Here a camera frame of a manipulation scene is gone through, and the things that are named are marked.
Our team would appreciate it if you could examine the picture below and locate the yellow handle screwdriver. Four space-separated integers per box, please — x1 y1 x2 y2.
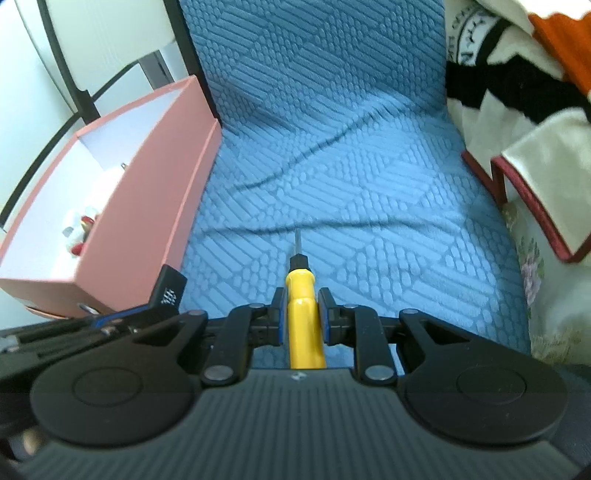
285 229 327 370

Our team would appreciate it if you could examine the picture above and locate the blue textured cushion cover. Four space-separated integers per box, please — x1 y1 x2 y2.
178 0 533 371

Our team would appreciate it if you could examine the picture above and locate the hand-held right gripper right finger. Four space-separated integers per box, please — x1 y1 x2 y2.
318 287 478 387

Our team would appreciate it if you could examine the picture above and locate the floral cream cloth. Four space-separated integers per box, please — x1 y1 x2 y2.
500 198 591 366

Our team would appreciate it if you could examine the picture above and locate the red white trinket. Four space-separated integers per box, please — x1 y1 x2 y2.
62 208 105 257

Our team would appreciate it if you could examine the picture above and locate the white wardrobe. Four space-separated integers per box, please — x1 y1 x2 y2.
0 0 100 234

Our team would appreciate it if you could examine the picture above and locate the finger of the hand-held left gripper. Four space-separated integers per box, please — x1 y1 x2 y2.
90 302 185 330

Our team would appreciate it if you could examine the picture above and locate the red black cream blanket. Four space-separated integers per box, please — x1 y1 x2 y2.
442 0 591 265

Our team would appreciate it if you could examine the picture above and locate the pink cardboard box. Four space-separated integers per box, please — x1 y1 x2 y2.
0 75 223 320

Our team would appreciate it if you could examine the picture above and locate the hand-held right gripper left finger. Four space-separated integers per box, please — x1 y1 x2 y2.
131 286 285 387

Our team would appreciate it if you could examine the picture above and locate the beige folding chair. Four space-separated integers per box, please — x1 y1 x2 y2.
38 0 220 127

